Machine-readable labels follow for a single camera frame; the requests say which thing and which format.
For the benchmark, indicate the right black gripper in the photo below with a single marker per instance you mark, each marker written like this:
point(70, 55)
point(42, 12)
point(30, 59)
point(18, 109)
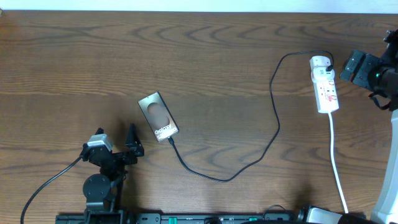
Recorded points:
point(361, 76)

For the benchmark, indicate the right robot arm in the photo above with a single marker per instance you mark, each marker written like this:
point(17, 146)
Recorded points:
point(385, 209)

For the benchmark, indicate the white USB charger adapter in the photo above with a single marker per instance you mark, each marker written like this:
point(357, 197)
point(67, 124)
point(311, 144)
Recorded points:
point(319, 61)

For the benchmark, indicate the white power strip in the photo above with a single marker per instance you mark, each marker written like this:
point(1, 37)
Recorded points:
point(325, 90)

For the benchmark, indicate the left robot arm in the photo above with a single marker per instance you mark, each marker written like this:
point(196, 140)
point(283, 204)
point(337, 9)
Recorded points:
point(103, 190)

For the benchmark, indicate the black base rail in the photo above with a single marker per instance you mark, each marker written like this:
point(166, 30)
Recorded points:
point(155, 218)

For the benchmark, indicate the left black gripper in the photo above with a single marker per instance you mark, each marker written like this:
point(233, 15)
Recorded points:
point(124, 162)

